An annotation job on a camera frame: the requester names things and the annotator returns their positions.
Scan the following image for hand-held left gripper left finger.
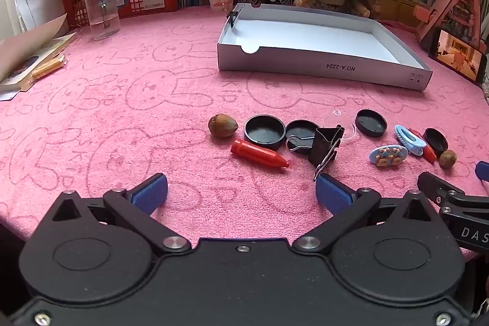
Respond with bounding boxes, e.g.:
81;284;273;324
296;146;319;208
51;173;192;254

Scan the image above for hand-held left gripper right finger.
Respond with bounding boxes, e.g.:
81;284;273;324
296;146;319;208
292;173;440;254

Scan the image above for small brown nut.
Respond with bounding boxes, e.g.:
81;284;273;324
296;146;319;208
439;149;458;169

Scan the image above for red hair clip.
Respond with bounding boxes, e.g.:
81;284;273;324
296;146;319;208
408;127;437;164

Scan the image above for small black lid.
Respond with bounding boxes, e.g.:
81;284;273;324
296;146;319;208
423;127;449;156

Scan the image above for large black binder clip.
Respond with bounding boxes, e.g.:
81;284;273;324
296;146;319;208
286;124;345;181

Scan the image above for blue hair clip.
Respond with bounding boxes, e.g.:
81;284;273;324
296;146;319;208
394;124;426;156

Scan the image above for bear-decorated hair clip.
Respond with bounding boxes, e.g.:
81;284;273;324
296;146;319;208
368;145;409;168

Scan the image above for clear plastic lid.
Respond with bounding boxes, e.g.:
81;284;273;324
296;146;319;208
323;109;358;143

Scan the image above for shallow black round lid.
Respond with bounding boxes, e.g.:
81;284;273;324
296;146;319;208
285;119;321;155

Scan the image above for black oval lid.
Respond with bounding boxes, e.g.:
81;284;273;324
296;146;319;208
355;109;388;138

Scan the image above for deep black round lid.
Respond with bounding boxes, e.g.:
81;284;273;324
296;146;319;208
243;114;286;150

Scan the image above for brown walnut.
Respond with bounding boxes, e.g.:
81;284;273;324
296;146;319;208
208;114;239;139

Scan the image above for white cardboard box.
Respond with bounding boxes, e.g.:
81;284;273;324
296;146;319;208
217;3;433;92

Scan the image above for small black binder clip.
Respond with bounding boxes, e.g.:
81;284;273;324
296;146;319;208
225;5;245;29

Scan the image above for pink bunny-print blanket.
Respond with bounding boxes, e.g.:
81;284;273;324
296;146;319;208
0;5;489;262

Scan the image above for black smartphone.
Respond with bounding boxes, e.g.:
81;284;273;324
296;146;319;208
430;28;489;85

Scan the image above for snack stick packet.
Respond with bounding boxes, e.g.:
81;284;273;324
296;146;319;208
21;55;67;90

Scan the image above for pink house-shaped toy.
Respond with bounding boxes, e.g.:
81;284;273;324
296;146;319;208
414;0;486;52

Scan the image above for wooden shelf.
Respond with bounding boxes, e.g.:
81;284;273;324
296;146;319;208
378;0;421;29

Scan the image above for clear glass mug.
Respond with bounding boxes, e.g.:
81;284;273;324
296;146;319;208
84;0;121;41

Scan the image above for open paperback book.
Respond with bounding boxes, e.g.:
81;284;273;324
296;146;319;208
0;15;77;97

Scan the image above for white paper sheets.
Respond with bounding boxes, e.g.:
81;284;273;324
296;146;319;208
13;0;69;32

